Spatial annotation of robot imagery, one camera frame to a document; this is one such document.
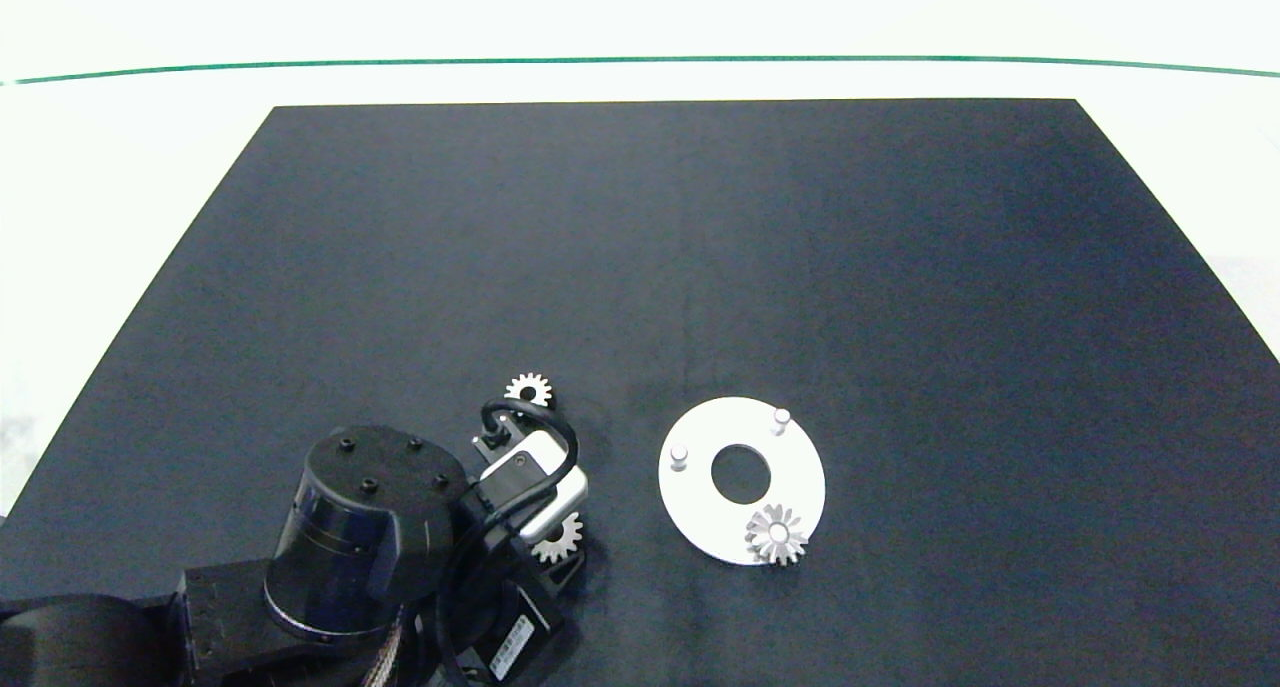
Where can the small steel planetary gear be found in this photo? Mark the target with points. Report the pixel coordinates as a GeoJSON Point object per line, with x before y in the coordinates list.
{"type": "Point", "coordinates": [570, 539]}
{"type": "Point", "coordinates": [760, 539]}
{"type": "Point", "coordinates": [541, 387]}

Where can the round white carrier plate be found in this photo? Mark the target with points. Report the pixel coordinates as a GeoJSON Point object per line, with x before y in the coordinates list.
{"type": "Point", "coordinates": [800, 472]}

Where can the dark mat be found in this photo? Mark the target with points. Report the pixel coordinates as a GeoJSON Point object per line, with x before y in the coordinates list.
{"type": "Point", "coordinates": [800, 267]}

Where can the silver boxy wrist camera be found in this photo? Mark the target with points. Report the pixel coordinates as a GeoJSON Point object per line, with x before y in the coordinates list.
{"type": "Point", "coordinates": [530, 487]}

